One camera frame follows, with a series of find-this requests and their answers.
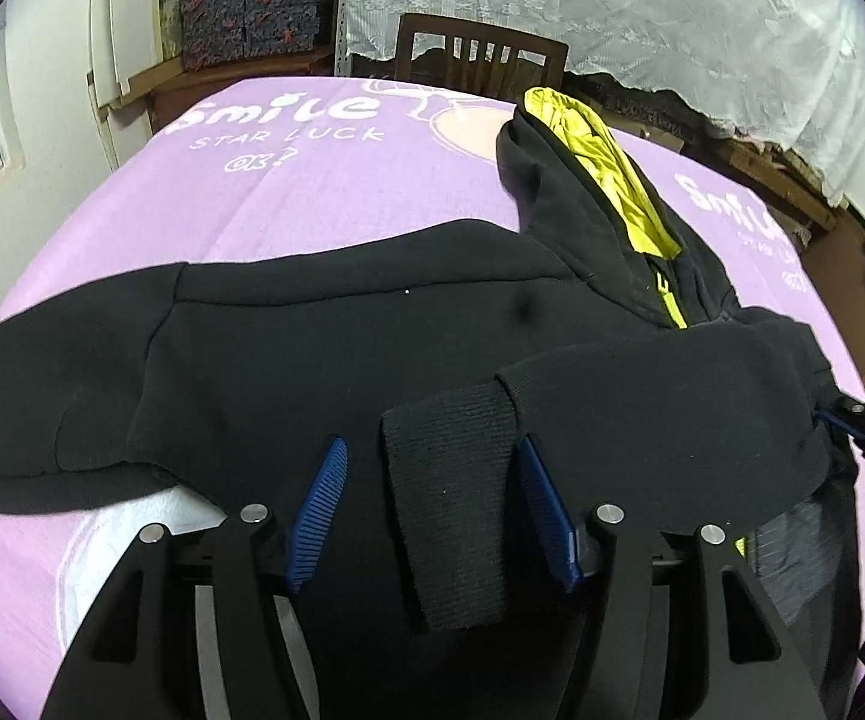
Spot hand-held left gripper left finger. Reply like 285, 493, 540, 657
42, 436, 349, 720

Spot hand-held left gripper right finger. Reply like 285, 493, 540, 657
518, 435, 831, 720

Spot black hoodie with yellow lining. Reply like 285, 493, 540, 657
0, 86, 864, 720

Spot purple printed blanket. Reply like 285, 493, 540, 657
0, 75, 865, 720

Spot dark wooden chair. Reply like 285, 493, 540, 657
393, 13, 570, 96

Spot white lace cloth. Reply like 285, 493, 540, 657
338, 0, 865, 209

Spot stack of dark patterned boxes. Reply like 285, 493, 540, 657
179, 0, 333, 70

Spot white boards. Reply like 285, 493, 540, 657
89, 0, 178, 107

